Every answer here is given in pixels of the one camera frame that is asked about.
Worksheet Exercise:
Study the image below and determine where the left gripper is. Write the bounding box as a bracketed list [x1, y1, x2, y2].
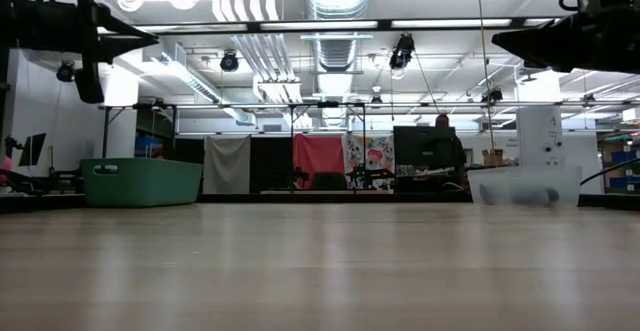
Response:
[7, 0, 161, 105]

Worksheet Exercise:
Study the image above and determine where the black monitor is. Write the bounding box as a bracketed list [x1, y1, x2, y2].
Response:
[393, 125, 459, 175]

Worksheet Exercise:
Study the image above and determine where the shelf with blue bins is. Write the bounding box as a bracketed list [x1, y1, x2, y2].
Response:
[599, 135, 640, 195]

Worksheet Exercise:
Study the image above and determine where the person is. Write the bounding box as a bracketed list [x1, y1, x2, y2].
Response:
[433, 113, 467, 172]

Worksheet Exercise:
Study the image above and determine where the tan hanging rope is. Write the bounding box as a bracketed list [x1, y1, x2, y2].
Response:
[474, 0, 496, 167]

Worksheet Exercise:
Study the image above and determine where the black slanted rod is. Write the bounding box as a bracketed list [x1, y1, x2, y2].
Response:
[579, 158, 640, 186]

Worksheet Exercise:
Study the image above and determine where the black distant rig frame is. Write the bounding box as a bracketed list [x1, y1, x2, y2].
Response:
[289, 100, 367, 192]

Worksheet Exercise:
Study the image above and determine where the white square pillar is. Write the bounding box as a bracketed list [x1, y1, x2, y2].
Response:
[97, 63, 140, 160]

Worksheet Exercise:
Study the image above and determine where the grey hanging cloth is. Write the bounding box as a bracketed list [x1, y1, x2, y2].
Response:
[203, 134, 252, 195]

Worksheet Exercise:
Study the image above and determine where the white cylinder machine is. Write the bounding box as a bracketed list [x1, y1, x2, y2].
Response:
[516, 104, 565, 167]

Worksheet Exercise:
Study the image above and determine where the teal plastic basket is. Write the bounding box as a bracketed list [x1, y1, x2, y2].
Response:
[79, 156, 205, 208]

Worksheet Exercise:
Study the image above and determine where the dark distant chair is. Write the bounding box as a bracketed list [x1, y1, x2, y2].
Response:
[310, 171, 350, 191]

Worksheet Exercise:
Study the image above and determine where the clear plastic bin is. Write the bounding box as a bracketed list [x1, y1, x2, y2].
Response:
[467, 164, 584, 207]

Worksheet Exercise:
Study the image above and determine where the cardboard box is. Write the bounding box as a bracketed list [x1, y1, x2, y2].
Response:
[482, 148, 505, 167]

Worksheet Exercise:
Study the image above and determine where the floral hanging cloth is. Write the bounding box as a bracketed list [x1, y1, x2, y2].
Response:
[343, 133, 396, 191]

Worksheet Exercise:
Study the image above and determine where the red hanging cloth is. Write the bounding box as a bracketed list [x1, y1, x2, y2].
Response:
[292, 133, 346, 190]

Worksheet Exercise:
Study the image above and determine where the small tilted monitor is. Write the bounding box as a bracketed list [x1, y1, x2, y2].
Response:
[18, 132, 47, 168]

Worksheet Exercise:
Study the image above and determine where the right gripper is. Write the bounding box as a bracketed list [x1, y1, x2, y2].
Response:
[491, 10, 640, 76]

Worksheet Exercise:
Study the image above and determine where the blue distant bin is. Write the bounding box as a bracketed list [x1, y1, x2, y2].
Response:
[134, 135, 164, 158]

